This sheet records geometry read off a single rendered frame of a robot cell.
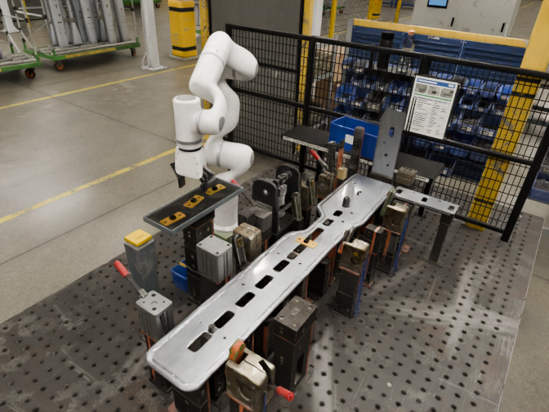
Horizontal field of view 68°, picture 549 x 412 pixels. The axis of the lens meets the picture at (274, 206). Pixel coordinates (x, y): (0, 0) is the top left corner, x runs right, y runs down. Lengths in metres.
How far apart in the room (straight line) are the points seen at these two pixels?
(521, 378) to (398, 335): 1.20
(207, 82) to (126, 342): 0.97
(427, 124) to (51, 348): 1.96
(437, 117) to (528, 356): 1.51
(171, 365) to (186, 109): 0.73
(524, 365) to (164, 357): 2.17
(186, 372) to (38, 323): 0.83
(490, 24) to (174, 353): 7.57
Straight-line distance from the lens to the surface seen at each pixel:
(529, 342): 3.01
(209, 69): 1.43
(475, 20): 8.16
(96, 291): 1.88
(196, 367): 1.15
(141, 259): 1.33
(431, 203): 1.96
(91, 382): 1.57
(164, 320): 1.25
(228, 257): 1.35
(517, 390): 2.71
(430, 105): 2.25
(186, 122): 1.30
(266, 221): 1.55
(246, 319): 1.25
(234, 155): 1.78
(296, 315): 1.23
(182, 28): 9.12
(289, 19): 3.82
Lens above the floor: 1.92
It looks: 32 degrees down
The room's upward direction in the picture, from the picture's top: 3 degrees clockwise
